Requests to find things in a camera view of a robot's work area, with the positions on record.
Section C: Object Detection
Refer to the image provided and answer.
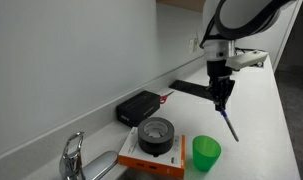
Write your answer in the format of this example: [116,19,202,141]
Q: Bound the black camera cable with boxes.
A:
[199,9,225,49]

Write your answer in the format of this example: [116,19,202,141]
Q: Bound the black box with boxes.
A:
[116,91,160,127]

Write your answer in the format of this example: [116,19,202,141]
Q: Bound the white orange box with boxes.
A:
[118,127,185,179]

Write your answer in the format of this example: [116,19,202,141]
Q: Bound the grey duct tape roll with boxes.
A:
[138,117,174,156]

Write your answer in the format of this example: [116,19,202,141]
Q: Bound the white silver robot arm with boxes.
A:
[200,0,295,111]

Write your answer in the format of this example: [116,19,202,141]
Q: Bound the red handled scissors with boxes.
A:
[160,91,174,104]

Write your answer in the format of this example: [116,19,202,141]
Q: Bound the black keyboard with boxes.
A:
[170,80,213,100]

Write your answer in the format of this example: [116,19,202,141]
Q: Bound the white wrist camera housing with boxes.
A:
[226,50,268,70]

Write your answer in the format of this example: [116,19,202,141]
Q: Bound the chrome faucet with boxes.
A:
[59,131,118,180]

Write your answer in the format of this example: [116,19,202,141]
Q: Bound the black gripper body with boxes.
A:
[207,60,235,105]

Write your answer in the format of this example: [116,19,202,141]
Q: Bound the blue pen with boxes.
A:
[220,109,239,142]

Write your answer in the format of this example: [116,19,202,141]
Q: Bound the white wall outlet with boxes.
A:
[189,39,194,54]

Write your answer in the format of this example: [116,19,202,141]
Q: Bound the green plastic cup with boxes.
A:
[192,135,222,172]

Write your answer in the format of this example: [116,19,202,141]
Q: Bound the beige wall plate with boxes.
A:
[193,38,199,51]

